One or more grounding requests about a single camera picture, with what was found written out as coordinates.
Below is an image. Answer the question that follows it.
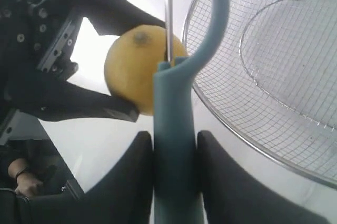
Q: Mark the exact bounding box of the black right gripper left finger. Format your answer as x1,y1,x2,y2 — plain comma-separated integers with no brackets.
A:
17,131,153,224

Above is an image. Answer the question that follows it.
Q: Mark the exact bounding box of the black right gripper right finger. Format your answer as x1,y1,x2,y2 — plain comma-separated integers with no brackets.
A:
196,130,328,224

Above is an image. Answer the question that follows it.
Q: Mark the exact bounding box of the oval steel wire mesh basket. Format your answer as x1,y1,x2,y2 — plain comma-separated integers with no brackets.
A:
194,0,336,189

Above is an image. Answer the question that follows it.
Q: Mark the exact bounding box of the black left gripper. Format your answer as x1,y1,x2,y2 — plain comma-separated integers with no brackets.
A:
1,0,139,142

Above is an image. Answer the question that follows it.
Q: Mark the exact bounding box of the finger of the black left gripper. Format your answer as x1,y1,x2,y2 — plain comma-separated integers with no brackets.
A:
76,0,165,36

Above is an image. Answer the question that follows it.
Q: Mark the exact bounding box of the yellow lemon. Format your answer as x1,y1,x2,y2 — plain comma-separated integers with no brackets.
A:
104,24,189,116

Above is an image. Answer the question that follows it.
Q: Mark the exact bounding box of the teal handled peeler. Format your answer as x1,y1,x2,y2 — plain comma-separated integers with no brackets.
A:
153,0,230,223

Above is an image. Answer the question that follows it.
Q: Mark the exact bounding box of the person hand in background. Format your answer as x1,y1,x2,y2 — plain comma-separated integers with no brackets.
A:
8,158,43,197

